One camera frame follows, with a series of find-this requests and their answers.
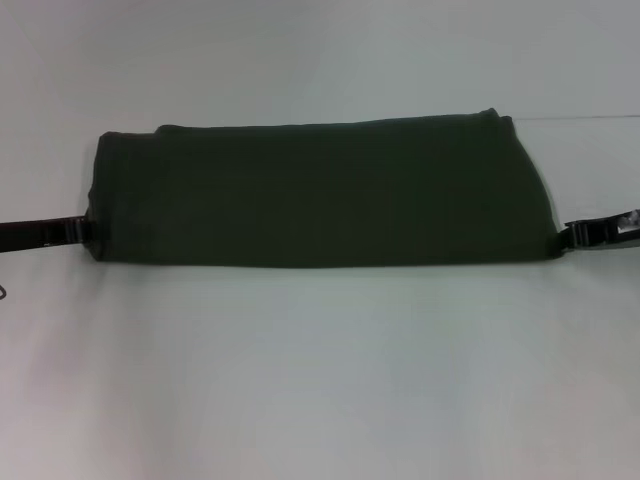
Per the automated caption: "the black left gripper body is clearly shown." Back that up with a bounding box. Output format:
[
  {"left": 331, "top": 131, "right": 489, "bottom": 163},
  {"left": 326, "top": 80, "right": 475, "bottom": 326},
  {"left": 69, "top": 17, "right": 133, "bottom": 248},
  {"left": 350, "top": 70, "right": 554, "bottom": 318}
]
[{"left": 0, "top": 216, "right": 69, "bottom": 252}]

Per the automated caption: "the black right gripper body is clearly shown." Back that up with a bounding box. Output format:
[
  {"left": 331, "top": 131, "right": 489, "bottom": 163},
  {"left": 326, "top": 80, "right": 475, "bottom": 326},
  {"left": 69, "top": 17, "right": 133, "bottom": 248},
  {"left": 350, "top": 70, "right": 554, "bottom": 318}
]
[{"left": 583, "top": 206, "right": 640, "bottom": 252}]

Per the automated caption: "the dark green shirt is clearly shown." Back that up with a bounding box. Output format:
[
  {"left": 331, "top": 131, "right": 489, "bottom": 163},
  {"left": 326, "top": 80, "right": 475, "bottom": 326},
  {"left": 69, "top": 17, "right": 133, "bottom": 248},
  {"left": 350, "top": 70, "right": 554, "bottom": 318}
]
[{"left": 87, "top": 106, "right": 565, "bottom": 270}]

